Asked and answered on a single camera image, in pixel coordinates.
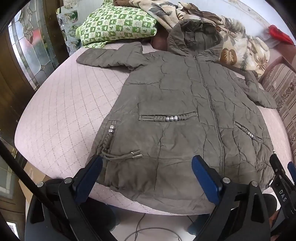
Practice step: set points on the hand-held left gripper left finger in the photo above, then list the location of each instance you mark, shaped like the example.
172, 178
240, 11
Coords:
92, 177

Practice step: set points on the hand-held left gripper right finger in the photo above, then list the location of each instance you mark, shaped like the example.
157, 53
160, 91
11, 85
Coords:
205, 180

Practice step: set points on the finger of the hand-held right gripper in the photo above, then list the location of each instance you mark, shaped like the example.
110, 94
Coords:
292, 170
281, 183

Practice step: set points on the olive quilted hooded jacket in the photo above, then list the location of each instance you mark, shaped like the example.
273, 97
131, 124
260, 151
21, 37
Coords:
173, 104

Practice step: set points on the black pole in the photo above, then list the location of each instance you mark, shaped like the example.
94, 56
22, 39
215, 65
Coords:
23, 176

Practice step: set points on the pink quilted bed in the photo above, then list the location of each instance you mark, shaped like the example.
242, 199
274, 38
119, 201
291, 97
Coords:
69, 104

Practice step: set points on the striped brown sofa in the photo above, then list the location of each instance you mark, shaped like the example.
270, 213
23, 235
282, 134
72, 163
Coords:
284, 92

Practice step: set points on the red cloth object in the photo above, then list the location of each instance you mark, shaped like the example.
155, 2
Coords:
279, 34

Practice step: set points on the beige leaf print blanket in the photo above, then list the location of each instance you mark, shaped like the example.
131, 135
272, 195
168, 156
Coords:
235, 44

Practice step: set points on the wooden door with stained glass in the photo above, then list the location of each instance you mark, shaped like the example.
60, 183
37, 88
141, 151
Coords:
34, 46

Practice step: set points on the grey printed cloth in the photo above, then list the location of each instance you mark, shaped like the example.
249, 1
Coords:
69, 34

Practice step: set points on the reddish brown cushion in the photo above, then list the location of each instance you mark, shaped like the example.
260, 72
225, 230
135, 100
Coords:
159, 41

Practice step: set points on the green checkered pillow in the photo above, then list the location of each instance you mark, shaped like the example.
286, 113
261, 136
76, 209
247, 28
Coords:
115, 23

